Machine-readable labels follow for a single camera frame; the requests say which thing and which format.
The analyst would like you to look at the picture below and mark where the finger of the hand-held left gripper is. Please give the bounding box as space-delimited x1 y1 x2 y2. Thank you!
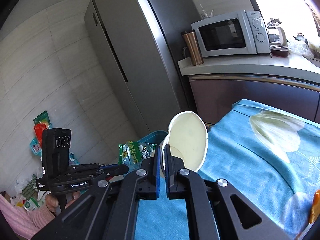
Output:
72 163 129 181

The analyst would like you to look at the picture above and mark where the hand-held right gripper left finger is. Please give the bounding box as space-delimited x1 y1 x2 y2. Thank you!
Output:
31 146 160 240

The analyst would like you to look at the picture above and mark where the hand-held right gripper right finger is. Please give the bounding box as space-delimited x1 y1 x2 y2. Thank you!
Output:
165 144 294 240

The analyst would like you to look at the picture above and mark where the green snack packet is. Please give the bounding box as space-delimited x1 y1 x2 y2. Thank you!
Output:
118 140 157 171

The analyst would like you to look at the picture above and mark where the white paper cup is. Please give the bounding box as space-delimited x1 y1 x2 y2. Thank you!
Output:
161 110 209 178

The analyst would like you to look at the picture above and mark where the blue plastic bin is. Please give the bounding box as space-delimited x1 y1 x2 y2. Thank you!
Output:
137 129 168 153

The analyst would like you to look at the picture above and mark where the orange peel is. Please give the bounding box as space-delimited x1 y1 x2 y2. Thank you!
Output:
308 189 320 224

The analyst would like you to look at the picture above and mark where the person's left forearm pink sleeve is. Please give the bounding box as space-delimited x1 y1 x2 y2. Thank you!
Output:
0 192 57 240

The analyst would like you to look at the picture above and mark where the person's left hand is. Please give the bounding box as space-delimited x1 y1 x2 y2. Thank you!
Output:
45 192 81 217

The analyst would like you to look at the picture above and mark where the pile of assorted wrappers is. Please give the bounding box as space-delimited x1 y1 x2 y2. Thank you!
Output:
2 110 79 213

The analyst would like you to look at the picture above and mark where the blue floral cloth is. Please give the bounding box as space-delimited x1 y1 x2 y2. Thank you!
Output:
134 99 320 240

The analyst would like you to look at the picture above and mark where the kitchen cabinet with counter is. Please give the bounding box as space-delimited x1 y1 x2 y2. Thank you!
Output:
177 52 320 126

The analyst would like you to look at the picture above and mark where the silver refrigerator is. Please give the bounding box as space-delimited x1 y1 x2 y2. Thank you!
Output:
84 0 198 140

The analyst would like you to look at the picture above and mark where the copper tumbler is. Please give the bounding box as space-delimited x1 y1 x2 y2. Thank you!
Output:
181 29 204 66

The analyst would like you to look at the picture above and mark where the white microwave oven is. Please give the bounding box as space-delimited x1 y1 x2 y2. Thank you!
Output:
191 10 272 58

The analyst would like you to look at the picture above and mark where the small cup with sticks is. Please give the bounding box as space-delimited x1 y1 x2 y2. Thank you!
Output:
199 4 215 20

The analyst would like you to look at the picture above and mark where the glass kettle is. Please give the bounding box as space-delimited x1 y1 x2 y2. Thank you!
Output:
266 17 288 46

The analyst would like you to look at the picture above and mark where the clear plastic bag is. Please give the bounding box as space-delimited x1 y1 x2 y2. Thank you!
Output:
287 35 315 56

